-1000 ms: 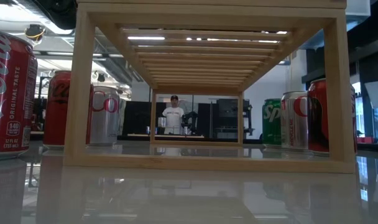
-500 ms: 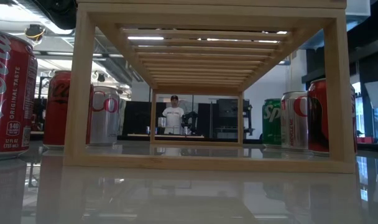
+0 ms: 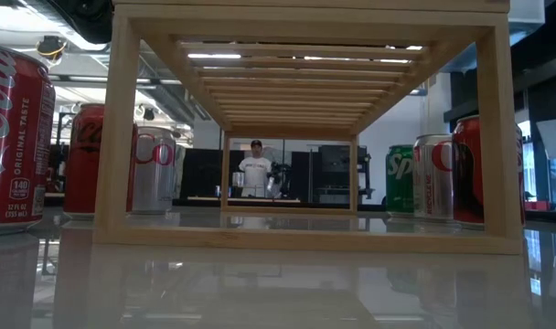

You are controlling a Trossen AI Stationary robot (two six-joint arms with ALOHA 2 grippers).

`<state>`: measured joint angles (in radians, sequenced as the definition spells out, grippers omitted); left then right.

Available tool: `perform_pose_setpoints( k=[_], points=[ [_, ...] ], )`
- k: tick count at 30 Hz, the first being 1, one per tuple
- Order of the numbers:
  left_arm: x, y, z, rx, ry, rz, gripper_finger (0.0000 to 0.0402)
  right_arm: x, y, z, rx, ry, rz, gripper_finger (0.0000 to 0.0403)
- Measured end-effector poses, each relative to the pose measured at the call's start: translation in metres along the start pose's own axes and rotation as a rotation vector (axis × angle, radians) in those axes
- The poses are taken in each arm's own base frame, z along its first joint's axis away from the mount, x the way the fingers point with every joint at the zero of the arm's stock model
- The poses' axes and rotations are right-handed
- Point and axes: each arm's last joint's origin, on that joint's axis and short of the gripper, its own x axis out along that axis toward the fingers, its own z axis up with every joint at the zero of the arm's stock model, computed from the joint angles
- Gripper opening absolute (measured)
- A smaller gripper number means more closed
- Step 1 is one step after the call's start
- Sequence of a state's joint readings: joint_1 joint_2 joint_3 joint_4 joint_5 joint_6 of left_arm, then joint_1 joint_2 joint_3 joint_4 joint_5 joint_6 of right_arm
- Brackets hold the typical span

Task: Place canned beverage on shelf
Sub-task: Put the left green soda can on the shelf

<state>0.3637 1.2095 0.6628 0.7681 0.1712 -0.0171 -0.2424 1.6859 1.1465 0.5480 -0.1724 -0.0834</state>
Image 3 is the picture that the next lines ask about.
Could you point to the green Sprite can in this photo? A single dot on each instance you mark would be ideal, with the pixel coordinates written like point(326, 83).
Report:
point(399, 183)

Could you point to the silver Diet Coke can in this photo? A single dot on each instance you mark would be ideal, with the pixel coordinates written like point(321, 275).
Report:
point(431, 183)
point(154, 183)

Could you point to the red Star Wars Coke can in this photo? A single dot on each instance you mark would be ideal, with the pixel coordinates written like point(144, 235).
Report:
point(465, 173)

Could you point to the red Coke Zero can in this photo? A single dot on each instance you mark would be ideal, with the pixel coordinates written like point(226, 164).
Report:
point(83, 160)

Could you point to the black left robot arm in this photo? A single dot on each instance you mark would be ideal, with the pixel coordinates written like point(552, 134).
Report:
point(90, 18)

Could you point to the light wooden slatted shelf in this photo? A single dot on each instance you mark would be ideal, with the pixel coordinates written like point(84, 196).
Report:
point(118, 137)

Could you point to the person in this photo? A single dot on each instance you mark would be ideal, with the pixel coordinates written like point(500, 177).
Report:
point(255, 171)

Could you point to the black partition panel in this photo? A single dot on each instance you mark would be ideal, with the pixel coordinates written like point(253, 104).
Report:
point(301, 176)
point(200, 173)

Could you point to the black equipment rack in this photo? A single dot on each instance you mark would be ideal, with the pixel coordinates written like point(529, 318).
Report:
point(337, 160)

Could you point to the marble-patterned panel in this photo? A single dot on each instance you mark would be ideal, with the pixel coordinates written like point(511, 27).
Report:
point(180, 173)

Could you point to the red Coca-Cola Original Taste can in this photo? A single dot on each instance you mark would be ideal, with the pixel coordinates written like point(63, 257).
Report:
point(17, 137)

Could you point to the small red box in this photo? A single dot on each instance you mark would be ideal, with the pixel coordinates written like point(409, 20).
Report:
point(537, 206)

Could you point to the black ceiling camera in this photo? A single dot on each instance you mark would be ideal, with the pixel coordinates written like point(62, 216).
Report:
point(50, 45)

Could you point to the silver ceiling duct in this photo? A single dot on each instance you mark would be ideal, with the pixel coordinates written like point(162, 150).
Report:
point(40, 7)

